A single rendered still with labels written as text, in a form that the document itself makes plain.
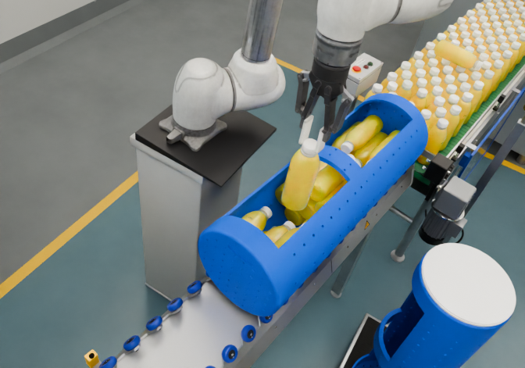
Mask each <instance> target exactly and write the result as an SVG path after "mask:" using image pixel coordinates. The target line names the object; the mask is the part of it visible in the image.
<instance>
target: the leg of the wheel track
mask: <svg viewBox="0 0 525 368"><path fill-rule="evenodd" d="M372 229H373V228H372ZM372 229H371V230H370V232H369V233H368V234H367V235H366V236H365V237H364V238H363V239H362V240H361V241H360V243H359V244H358V245H357V246H356V247H355V248H354V249H353V251H352V252H351V253H350V254H349V255H348V256H347V258H346V259H345V261H344V262H343V264H342V267H341V269H340V271H339V274H338V276H337V278H336V281H335V282H334V285H333V287H332V289H331V291H330V294H331V295H332V296H333V297H334V298H340V297H341V293H342V291H343V290H344V288H345V285H346V284H347V282H348V279H349V278H350V276H351V273H352V271H353V269H354V267H355V265H356V263H357V261H358V259H359V256H360V254H361V252H362V250H363V248H364V246H365V244H366V242H367V240H368V237H369V236H370V233H371V231H372Z"/></svg>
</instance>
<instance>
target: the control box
mask: <svg viewBox="0 0 525 368"><path fill-rule="evenodd" d="M361 60H363V61H361ZM360 61H361V62H360ZM358 62H360V63H358ZM368 62H372V63H373V65H372V66H370V65H368ZM357 63H358V64H357ZM364 65H368V66H369V68H368V69H366V68H364V67H363V66H364ZM353 66H359V67H360V68H361V70H360V71H354V70H353V68H352V67H353ZM382 66H383V62H381V61H380V60H378V59H375V58H374V57H372V56H370V55H367V54H366V53H363V54H361V56H359V57H358V58H357V60H356V61H354V63H353V64H352V65H351V68H350V70H349V74H348V78H347V80H346V86H347V88H346V90H347V91H348V93H349V94H350V95H355V96H356V97H357V96H359V95H360V94H361V93H363V92H364V91H365V90H366V89H367V88H369V87H370V86H371V85H373V84H374V83H375V82H377V78H378V77H379V74H380V70H381V67H382Z"/></svg>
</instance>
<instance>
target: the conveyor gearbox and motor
mask: <svg viewBox="0 0 525 368"><path fill-rule="evenodd" d="M436 192H437V194H436V195H435V197H434V198H433V200H432V202H431V209H430V211H429V213H428V214H427V210H426V209H425V219H424V221H423V223H422V225H421V227H420V229H419V236H420V237H421V239H422V240H423V241H425V242H426V243H427V244H429V245H439V244H445V243H443V240H444V239H445V237H447V235H448V234H450V235H451V236H453V237H454V238H456V237H457V236H458V235H459V233H460V231H462V236H461V238H460V239H459V240H458V241H457V242H456V243H457V244H458V243H460V241H461V240H462V239H463V236H464V230H463V227H464V226H465V224H466V223H467V220H466V219H465V218H463V217H464V214H465V211H464V209H465V208H466V207H467V206H468V204H469V203H470V201H471V199H472V198H473V196H474V195H475V194H476V192H477V189H476V188H475V187H474V186H472V185H471V184H468V183H466V182H465V181H464V180H462V179H460V178H458V177H457V176H452V177H451V178H449V180H447V181H445V182H444V183H443V185H442V184H440V186H439V187H438V188H437V190H436Z"/></svg>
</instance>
